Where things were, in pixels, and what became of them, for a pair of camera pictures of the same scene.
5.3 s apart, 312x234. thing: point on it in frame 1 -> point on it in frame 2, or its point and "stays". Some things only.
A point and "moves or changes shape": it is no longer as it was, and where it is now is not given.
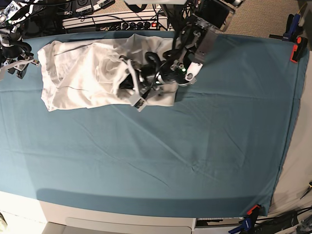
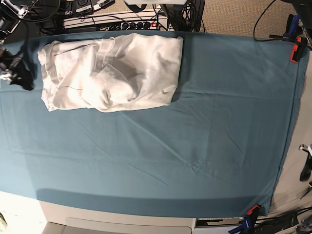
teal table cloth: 223,149 stays
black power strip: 136,26 stays
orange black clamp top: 299,49 stays
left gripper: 16,56 -> 22,75
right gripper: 147,80 -> 306,172
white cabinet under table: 65,219 stays
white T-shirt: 75,73 moves or changes shape
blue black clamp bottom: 247,227 stays
